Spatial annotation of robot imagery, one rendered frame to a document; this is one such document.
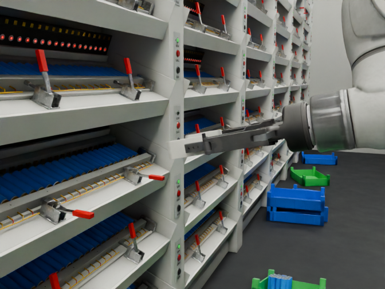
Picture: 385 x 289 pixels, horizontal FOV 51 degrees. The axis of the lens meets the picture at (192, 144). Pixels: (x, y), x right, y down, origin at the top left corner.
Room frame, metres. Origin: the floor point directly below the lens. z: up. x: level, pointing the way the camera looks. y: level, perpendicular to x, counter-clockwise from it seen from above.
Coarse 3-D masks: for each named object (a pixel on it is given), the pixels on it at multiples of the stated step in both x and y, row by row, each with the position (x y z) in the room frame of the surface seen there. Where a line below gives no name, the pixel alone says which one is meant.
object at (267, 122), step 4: (268, 120) 0.62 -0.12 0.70; (256, 124) 0.62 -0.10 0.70; (260, 124) 0.62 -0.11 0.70; (264, 124) 0.62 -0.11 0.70; (268, 124) 0.62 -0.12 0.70; (244, 128) 0.63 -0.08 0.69; (248, 128) 0.62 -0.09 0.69; (252, 128) 0.62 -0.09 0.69; (232, 132) 0.62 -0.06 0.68; (236, 132) 0.62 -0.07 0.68; (204, 136) 0.62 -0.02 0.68; (212, 136) 0.62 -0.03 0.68; (268, 144) 0.62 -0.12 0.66; (272, 144) 0.62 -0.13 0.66
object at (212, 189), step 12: (204, 168) 1.62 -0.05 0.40; (216, 168) 1.72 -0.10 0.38; (228, 168) 1.70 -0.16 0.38; (192, 180) 1.45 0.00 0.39; (204, 180) 1.48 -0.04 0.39; (216, 180) 1.59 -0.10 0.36; (228, 180) 1.64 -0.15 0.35; (192, 192) 1.36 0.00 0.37; (204, 192) 1.41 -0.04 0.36; (216, 192) 1.47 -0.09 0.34; (228, 192) 1.58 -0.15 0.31; (192, 204) 1.29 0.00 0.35; (204, 204) 1.30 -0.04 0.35; (216, 204) 1.45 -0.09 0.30; (192, 216) 1.21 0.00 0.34; (204, 216) 1.33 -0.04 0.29
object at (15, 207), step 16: (128, 160) 0.95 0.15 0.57; (144, 160) 1.00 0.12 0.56; (80, 176) 0.78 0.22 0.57; (96, 176) 0.80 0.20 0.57; (112, 176) 0.86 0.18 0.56; (48, 192) 0.68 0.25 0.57; (64, 192) 0.71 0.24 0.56; (0, 208) 0.58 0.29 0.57; (16, 208) 0.60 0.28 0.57; (32, 208) 0.64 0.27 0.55
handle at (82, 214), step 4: (56, 204) 0.64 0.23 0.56; (60, 204) 0.65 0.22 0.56; (56, 208) 0.64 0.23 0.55; (60, 208) 0.64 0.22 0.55; (64, 208) 0.65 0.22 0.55; (64, 212) 0.63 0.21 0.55; (68, 212) 0.63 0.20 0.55; (72, 212) 0.63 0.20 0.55; (76, 212) 0.62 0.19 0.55; (80, 212) 0.62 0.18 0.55; (84, 212) 0.62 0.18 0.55; (88, 212) 0.63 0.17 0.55; (92, 212) 0.63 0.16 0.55; (76, 216) 0.62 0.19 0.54; (80, 216) 0.62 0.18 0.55; (84, 216) 0.62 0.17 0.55; (88, 216) 0.62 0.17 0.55; (92, 216) 0.62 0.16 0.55
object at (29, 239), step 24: (24, 144) 0.79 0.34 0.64; (48, 144) 0.85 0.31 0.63; (144, 144) 1.06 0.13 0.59; (168, 168) 1.04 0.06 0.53; (96, 192) 0.79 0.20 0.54; (120, 192) 0.82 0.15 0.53; (144, 192) 0.93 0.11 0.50; (72, 216) 0.67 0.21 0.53; (96, 216) 0.74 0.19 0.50; (0, 240) 0.55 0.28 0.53; (24, 240) 0.57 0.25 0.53; (48, 240) 0.61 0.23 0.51; (0, 264) 0.52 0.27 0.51; (24, 264) 0.58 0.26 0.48
